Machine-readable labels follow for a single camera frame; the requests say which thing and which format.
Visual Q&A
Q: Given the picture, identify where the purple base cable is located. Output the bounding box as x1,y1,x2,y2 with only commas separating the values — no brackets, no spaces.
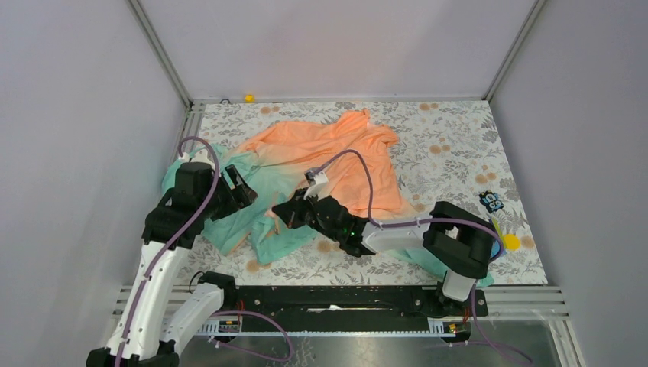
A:
207,311,295,364

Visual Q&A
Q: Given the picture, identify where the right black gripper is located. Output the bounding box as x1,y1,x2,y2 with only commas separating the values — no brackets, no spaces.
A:
273,187,342,242

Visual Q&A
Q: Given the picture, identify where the blue owl toy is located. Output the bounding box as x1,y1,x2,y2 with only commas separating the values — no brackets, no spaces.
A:
478,190,504,213

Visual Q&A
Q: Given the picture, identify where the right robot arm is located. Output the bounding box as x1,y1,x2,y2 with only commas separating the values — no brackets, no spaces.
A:
271,189,501,315

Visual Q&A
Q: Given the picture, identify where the left aluminium frame post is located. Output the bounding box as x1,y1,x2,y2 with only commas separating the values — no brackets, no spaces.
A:
125,0,193,109

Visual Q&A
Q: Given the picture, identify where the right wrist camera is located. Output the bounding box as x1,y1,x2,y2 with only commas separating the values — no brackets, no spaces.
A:
304,168,329,198

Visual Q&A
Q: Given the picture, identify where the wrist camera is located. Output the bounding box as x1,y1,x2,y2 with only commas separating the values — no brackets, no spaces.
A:
178,149,215,168
304,168,329,198

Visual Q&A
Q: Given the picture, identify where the orange and teal jacket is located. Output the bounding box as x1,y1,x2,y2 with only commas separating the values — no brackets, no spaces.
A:
181,106,446,285

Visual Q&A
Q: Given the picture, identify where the floral patterned table mat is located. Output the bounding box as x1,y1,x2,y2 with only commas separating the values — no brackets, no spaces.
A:
177,101,547,286

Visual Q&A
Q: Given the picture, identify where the aluminium frame post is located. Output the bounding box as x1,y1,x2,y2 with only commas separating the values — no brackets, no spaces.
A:
482,0,547,102
125,0,193,109

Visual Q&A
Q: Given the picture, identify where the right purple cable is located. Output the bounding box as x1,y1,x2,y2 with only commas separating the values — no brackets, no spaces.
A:
313,148,533,365

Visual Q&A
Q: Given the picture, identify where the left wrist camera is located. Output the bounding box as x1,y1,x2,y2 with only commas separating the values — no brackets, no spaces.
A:
178,149,215,168

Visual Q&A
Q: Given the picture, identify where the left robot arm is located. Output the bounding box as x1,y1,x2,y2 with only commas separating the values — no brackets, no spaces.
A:
86,161,258,366

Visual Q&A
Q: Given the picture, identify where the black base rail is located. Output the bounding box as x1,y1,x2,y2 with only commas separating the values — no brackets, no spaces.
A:
222,285,489,333

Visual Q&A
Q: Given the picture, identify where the right aluminium frame post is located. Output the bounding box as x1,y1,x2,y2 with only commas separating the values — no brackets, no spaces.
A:
482,0,547,102

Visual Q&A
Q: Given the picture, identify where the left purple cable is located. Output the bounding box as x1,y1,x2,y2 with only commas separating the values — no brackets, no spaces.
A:
113,135,222,367

